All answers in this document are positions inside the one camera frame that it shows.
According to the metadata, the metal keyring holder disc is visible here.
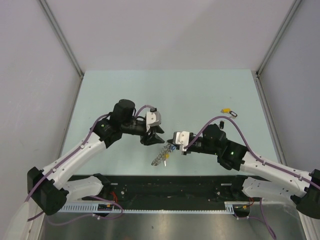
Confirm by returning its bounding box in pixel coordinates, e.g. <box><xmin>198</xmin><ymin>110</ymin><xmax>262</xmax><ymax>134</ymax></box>
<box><xmin>151</xmin><ymin>143</ymin><xmax>176</xmax><ymax>167</ymax></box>

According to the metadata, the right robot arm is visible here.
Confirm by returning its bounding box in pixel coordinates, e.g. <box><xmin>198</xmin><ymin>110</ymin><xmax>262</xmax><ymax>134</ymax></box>
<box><xmin>167</xmin><ymin>124</ymin><xmax>320</xmax><ymax>219</ymax></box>

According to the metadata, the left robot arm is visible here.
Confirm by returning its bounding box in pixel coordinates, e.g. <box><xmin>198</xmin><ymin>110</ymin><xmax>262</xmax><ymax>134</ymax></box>
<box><xmin>25</xmin><ymin>99</ymin><xmax>165</xmax><ymax>216</ymax></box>

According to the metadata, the black white tag key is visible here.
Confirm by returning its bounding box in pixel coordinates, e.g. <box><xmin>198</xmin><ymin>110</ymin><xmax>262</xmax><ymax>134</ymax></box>
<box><xmin>228</xmin><ymin>110</ymin><xmax>238</xmax><ymax>119</ymax></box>

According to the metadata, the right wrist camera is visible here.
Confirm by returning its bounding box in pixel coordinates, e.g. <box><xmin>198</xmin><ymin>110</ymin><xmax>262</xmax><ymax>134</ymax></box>
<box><xmin>172</xmin><ymin>131</ymin><xmax>191</xmax><ymax>148</ymax></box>

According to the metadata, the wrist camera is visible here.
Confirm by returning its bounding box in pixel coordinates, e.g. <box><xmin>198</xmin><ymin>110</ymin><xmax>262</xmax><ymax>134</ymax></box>
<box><xmin>145</xmin><ymin>108</ymin><xmax>162</xmax><ymax>132</ymax></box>
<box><xmin>172</xmin><ymin>131</ymin><xmax>191</xmax><ymax>148</ymax></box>

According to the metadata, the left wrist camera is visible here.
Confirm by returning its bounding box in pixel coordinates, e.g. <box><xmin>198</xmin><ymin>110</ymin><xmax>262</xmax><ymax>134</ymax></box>
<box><xmin>145</xmin><ymin>108</ymin><xmax>162</xmax><ymax>132</ymax></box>

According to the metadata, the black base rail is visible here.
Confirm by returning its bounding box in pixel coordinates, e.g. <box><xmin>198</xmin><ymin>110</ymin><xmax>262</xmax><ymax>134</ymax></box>
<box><xmin>67</xmin><ymin>174</ymin><xmax>253</xmax><ymax>211</ymax></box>

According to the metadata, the white cable duct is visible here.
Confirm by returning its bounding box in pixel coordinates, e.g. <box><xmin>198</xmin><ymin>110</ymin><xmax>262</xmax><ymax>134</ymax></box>
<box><xmin>58</xmin><ymin>202</ymin><xmax>249</xmax><ymax>214</ymax></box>

